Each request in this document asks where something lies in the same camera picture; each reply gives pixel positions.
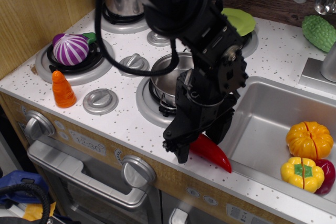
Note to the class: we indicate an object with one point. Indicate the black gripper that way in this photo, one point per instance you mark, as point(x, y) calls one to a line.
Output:
point(195, 114)

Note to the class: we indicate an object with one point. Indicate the red toy chili pepper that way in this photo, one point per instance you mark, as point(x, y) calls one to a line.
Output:
point(207, 149)

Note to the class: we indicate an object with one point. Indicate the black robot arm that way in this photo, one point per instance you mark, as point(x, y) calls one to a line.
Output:
point(214, 43)

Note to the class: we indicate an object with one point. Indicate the small steel pot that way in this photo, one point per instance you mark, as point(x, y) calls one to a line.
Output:
point(165, 85)

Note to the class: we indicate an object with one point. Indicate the yellow toy bell pepper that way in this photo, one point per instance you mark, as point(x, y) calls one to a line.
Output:
point(302, 173)

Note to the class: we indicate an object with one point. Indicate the front right stove burner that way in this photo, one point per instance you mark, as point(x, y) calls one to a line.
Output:
point(149, 107)

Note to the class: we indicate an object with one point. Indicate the stove burner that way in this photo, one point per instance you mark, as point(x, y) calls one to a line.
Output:
point(250, 44)
point(93, 67)
point(117, 24)
point(149, 107)

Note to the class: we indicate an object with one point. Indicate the right oven dial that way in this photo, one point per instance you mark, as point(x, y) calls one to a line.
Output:
point(136, 172)

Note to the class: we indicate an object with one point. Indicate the oven dial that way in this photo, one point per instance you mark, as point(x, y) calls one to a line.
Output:
point(136, 172)
point(38, 126)

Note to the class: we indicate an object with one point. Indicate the silver sink basin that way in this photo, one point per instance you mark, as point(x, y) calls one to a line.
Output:
point(256, 140)

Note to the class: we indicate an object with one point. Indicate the silver stovetop knob middle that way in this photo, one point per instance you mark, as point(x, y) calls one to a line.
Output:
point(135, 62)

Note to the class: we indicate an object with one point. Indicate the silver stovetop knob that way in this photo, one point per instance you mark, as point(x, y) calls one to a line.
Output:
point(157, 40)
point(135, 62)
point(100, 101)

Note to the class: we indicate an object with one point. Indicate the silver stovetop knob front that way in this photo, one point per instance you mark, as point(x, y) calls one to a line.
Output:
point(100, 101)

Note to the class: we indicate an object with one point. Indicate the back right stove burner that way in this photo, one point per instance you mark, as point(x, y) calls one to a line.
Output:
point(250, 44)

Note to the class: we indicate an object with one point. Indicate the orange toy pumpkin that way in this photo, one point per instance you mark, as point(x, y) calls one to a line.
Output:
point(309, 140)

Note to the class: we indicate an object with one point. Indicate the silver stovetop knob back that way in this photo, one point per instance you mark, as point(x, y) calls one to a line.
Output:
point(157, 40)

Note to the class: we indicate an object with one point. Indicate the oven clock display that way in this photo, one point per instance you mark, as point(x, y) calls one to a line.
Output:
point(88, 142)

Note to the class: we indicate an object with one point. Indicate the green toy lettuce leaf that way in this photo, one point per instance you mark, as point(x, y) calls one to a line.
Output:
point(241, 20)

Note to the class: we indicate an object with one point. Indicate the front left stove burner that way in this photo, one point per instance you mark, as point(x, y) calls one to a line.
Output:
point(93, 67)

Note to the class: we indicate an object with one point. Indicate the back left stove burner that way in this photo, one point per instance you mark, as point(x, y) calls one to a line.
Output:
point(117, 24)

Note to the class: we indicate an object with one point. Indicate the dark red toy fruit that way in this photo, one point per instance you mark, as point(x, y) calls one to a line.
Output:
point(329, 176)

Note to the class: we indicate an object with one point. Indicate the silver faucet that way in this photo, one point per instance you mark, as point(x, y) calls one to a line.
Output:
point(319, 74)

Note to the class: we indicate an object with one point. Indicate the orange toy carrot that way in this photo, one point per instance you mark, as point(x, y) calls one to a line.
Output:
point(63, 94)

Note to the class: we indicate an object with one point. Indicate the purple striped toy onion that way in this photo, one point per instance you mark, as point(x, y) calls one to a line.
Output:
point(72, 49)

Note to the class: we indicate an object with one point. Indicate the left oven dial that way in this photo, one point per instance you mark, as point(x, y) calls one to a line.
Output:
point(38, 126)

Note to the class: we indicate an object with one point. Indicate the green toy bitter gourd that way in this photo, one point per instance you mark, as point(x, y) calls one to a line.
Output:
point(318, 32)

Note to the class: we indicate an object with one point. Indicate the yellow cloth on floor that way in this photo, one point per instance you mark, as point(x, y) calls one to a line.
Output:
point(33, 212)

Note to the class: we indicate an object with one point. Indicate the blue object on floor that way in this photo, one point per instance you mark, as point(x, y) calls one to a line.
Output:
point(23, 187)

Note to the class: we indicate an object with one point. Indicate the hanging steel ladle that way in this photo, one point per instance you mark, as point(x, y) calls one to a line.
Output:
point(324, 7)

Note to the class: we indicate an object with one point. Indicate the silver dishwasher handle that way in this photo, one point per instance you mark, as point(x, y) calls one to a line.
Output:
point(178, 216)

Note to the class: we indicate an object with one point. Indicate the silver oven door handle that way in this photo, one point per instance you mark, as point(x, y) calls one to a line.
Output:
point(70, 168)

